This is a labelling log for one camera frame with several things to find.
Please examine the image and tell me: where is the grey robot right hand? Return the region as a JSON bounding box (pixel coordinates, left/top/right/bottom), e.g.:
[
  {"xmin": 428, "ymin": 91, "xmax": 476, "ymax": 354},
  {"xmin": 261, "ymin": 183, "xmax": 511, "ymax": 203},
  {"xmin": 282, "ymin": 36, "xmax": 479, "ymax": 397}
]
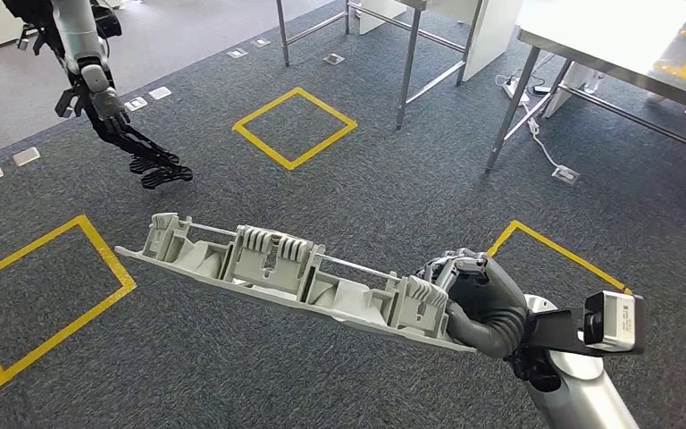
[{"xmin": 416, "ymin": 248, "xmax": 531, "ymax": 360}]

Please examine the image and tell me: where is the grey plastic wheel hubcap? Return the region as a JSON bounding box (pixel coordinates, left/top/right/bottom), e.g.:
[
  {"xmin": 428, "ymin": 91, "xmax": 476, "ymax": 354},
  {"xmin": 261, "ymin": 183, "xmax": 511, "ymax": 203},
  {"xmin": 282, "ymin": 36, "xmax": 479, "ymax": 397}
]
[{"xmin": 114, "ymin": 213, "xmax": 477, "ymax": 355}]

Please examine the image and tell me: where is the steel workbench with yellow tape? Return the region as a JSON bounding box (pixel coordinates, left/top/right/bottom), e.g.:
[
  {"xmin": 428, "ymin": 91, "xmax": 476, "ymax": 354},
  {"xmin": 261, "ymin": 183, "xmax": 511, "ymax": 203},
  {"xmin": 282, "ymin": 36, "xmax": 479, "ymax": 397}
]
[{"xmin": 483, "ymin": 0, "xmax": 686, "ymax": 179}]

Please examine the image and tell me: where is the white power strip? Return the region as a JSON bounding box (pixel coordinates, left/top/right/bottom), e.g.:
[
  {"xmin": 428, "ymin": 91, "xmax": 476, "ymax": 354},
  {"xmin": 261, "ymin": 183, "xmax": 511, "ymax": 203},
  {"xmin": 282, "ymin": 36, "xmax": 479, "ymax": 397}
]
[{"xmin": 501, "ymin": 80, "xmax": 531, "ymax": 108}]

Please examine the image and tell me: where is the steel table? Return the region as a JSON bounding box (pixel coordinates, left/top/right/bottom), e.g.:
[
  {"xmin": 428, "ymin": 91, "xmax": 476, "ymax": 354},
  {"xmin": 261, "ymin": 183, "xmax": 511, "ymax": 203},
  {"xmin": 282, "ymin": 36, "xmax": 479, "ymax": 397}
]
[{"xmin": 274, "ymin": 0, "xmax": 486, "ymax": 131}]

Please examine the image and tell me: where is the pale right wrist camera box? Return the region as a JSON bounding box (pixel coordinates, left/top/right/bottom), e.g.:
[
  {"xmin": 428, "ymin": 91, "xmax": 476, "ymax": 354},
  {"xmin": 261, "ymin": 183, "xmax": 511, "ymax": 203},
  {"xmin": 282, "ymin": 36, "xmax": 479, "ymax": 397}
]
[{"xmin": 526, "ymin": 290, "xmax": 646, "ymax": 358}]

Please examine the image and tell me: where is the white power cable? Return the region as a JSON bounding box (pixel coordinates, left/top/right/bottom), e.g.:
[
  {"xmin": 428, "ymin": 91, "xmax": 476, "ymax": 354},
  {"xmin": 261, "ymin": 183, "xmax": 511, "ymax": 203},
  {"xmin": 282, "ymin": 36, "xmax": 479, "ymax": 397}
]
[{"xmin": 523, "ymin": 100, "xmax": 565, "ymax": 172}]

